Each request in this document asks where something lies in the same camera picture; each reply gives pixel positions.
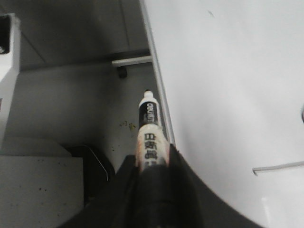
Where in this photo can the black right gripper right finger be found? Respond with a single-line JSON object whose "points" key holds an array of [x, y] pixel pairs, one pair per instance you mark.
{"points": [[174, 197]]}

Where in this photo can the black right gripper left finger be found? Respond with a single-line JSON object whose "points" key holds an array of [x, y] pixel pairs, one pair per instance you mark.
{"points": [[123, 203]]}

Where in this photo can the white black whiteboard marker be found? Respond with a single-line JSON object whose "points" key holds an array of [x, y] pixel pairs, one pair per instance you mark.
{"points": [[152, 146]]}

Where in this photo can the white whiteboard with aluminium frame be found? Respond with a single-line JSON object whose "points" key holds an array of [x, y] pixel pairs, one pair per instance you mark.
{"points": [[231, 81]]}

